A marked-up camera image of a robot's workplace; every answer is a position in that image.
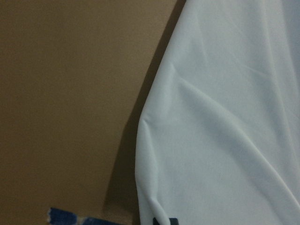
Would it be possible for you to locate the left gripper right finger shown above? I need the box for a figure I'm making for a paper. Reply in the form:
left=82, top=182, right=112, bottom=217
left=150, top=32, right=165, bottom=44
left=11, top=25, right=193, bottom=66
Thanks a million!
left=169, top=218, right=178, bottom=225

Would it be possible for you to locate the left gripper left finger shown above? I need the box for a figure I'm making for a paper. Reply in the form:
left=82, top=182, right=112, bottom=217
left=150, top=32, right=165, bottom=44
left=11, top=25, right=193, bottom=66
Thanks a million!
left=153, top=218, right=160, bottom=225

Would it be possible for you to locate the light blue t-shirt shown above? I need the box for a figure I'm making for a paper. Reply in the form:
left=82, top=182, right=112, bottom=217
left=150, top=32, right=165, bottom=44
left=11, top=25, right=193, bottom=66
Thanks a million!
left=134, top=0, right=300, bottom=225

